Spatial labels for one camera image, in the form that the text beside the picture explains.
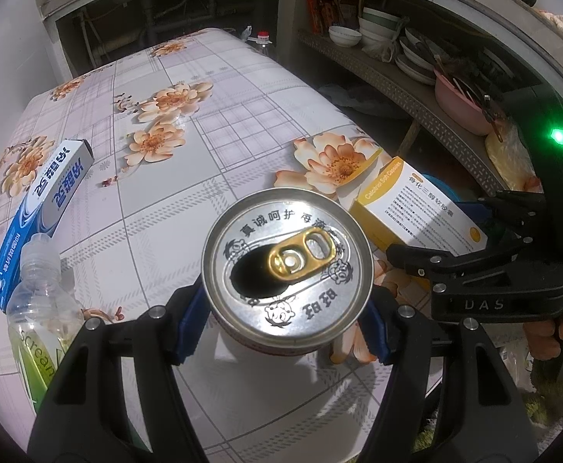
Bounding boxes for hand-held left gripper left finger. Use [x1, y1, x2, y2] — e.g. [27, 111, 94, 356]
[28, 277, 212, 463]

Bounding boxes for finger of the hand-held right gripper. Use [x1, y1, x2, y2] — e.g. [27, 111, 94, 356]
[386, 235, 546, 281]
[455, 190, 547, 225]

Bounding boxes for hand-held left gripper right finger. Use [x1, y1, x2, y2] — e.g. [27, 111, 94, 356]
[358, 288, 539, 463]

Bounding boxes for yellow white medicine box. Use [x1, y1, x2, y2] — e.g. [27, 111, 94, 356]
[348, 156, 489, 257]

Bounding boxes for silver red drink can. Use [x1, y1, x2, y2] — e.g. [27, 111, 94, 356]
[201, 190, 375, 358]

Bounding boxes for person's right hand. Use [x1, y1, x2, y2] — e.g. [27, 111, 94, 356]
[523, 298, 563, 362]

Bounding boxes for yellowish plastic bag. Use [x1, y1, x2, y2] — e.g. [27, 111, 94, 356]
[484, 124, 540, 193]

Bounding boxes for pink plastic basin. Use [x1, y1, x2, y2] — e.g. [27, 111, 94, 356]
[433, 68, 505, 137]

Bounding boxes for grey wicker shelf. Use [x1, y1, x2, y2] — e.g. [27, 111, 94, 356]
[281, 0, 545, 194]

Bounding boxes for clear bottle green label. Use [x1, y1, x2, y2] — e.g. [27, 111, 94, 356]
[6, 233, 88, 416]

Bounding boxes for stack of white plates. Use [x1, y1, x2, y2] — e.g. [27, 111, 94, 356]
[394, 26, 441, 86]

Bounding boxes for blue toothpaste box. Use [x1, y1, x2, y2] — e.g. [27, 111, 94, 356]
[0, 138, 94, 315]

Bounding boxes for floral tablecloth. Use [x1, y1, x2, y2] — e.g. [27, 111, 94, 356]
[0, 28, 456, 463]

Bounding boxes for stack of white bowls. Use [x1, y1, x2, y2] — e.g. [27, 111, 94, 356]
[358, 7, 404, 52]

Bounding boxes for white bowl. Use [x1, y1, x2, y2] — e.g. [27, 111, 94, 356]
[328, 25, 363, 49]

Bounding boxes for red food packets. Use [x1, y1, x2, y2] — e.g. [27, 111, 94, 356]
[305, 0, 356, 35]

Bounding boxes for oil bottle with red cap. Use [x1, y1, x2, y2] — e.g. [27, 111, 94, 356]
[254, 31, 276, 59]

